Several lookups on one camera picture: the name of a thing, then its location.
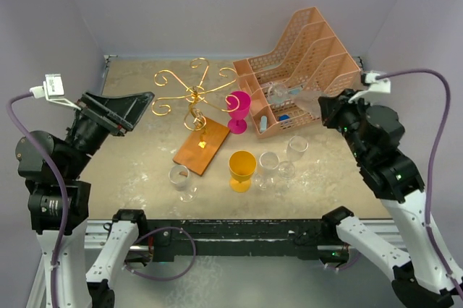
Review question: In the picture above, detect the clear champagne flute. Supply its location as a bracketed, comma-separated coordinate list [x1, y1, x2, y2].
[267, 82, 323, 118]

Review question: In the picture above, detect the clear wine glass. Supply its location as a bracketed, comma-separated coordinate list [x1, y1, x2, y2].
[278, 136, 308, 179]
[169, 165, 197, 202]
[254, 151, 279, 190]

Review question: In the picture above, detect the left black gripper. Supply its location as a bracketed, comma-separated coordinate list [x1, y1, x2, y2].
[62, 88, 153, 177]

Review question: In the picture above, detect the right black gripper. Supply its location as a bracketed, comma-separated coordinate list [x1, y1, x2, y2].
[319, 87, 373, 162]

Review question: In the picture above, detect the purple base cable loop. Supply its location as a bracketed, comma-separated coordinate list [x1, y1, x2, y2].
[122, 226, 197, 282]

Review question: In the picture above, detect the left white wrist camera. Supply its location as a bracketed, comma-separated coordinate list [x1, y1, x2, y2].
[29, 74, 80, 110]

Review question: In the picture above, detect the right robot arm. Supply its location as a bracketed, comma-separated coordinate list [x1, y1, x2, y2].
[318, 89, 462, 307]

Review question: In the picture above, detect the gold wire wine glass rack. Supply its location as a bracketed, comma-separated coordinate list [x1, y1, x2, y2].
[150, 57, 242, 178]

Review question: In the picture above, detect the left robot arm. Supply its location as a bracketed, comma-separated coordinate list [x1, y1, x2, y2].
[7, 91, 154, 307]

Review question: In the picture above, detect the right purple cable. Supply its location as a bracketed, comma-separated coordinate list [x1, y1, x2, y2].
[375, 67, 463, 298]

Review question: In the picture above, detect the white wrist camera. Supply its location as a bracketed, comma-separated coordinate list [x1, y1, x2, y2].
[29, 74, 80, 110]
[349, 71, 391, 105]

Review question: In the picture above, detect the pink plastic wine glass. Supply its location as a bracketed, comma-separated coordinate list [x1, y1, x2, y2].
[226, 90, 251, 134]

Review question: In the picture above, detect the light blue small bottle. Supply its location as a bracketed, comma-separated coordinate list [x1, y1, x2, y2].
[259, 116, 268, 133]

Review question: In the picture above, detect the yellow plastic wine glass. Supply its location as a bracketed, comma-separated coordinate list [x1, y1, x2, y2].
[229, 150, 257, 193]

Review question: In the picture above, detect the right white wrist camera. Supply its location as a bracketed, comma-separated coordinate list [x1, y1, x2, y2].
[349, 71, 391, 105]

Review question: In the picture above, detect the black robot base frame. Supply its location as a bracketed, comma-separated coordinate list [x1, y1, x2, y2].
[104, 208, 362, 264]

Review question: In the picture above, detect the orange plastic file organizer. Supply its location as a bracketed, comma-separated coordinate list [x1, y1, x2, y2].
[233, 7, 361, 139]

